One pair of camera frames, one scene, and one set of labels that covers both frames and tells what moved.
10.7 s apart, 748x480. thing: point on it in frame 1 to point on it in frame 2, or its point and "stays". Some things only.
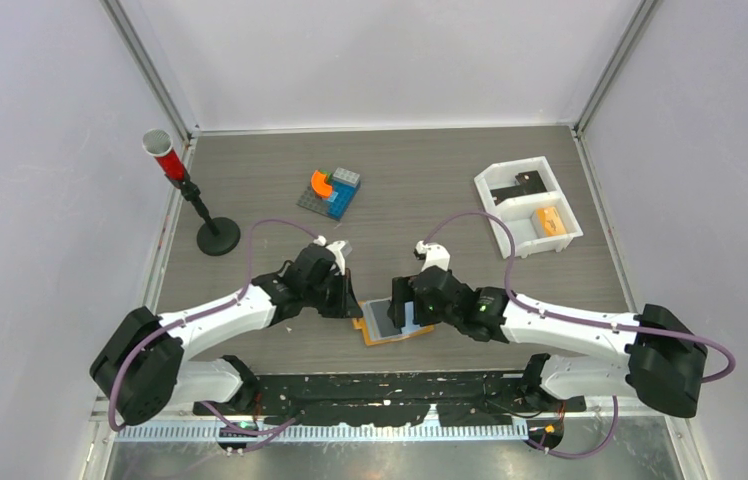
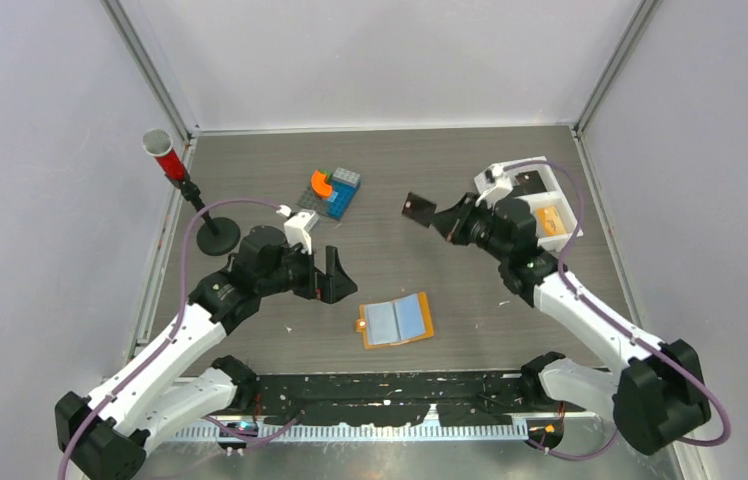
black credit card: (386, 325) to (419, 210)
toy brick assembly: (331, 193) stays
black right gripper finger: (403, 290) to (448, 222)
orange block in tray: (550, 221) stays
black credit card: (529, 182) stays
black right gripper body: (425, 314) to (479, 229)
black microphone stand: (220, 235) stays
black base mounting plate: (396, 400) stays
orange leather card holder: (378, 327) stays
